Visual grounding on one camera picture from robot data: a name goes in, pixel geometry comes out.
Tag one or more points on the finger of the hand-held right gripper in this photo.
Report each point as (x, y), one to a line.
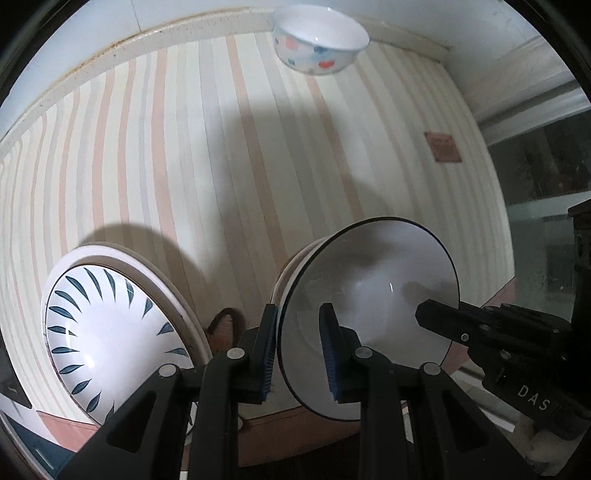
(443, 316)

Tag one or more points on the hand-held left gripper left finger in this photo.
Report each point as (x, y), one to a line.
(269, 350)

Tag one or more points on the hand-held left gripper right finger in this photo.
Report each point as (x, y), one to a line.
(328, 350)

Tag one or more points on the white bowl with dark rim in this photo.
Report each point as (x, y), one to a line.
(295, 267)
(378, 277)

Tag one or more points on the white plate with grey flower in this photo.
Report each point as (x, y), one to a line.
(197, 321)

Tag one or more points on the white plate with blue leaves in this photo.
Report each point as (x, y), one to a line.
(106, 332)

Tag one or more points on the white bowl with coloured dots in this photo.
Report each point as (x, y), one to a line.
(318, 57)

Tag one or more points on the person's right hand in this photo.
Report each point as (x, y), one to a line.
(540, 450)

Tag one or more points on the glass sliding door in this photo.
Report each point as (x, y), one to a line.
(540, 161)

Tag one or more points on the striped cat print cloth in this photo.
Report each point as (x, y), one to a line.
(184, 161)

